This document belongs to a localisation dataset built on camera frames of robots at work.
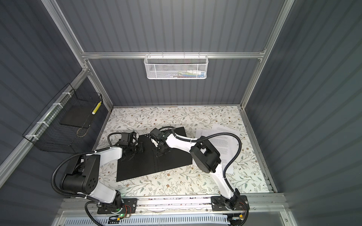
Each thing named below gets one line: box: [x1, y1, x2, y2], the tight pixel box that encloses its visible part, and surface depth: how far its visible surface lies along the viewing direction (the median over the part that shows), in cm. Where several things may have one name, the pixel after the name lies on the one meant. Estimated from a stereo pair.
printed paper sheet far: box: [196, 124, 241, 146], surface depth 107 cm
